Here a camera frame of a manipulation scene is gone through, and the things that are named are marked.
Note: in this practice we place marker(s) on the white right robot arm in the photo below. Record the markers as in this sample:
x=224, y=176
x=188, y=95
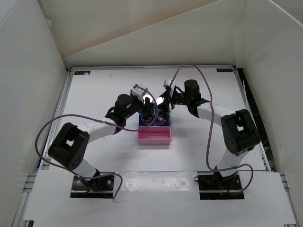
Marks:
x=240, y=134

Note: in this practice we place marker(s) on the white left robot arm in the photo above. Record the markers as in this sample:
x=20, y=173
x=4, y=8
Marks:
x=69, y=146

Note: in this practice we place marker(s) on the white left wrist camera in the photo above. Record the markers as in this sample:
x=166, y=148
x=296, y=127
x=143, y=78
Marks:
x=139, y=91

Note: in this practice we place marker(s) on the dark table label left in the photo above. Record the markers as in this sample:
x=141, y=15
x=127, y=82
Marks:
x=82, y=72

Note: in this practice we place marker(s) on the dark blue tray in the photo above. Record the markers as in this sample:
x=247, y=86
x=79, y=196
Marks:
x=153, y=110

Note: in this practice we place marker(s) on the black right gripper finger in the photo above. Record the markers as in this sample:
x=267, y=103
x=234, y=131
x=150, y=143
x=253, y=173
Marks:
x=164, y=105
x=166, y=95

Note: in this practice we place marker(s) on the silver-lid salt bottle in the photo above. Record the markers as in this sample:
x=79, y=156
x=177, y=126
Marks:
x=148, y=97
x=159, y=100

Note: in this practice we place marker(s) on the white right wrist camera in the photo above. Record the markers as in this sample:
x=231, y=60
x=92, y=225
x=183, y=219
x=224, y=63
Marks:
x=169, y=83

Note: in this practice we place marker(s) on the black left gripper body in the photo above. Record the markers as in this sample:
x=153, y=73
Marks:
x=136, y=106

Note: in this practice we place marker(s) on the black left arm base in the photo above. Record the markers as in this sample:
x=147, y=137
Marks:
x=101, y=188

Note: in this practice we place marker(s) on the dark table label right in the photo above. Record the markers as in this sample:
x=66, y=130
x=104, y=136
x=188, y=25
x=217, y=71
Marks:
x=224, y=70

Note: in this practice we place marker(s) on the pink tray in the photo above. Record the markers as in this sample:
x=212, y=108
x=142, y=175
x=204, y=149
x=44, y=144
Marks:
x=154, y=135

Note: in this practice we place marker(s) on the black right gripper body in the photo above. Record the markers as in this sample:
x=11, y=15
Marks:
x=180, y=99

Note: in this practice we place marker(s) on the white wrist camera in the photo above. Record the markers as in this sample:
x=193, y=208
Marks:
x=139, y=91
x=169, y=83

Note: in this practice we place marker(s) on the dark table label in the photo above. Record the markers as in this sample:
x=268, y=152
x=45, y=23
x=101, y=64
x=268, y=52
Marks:
x=82, y=72
x=224, y=70

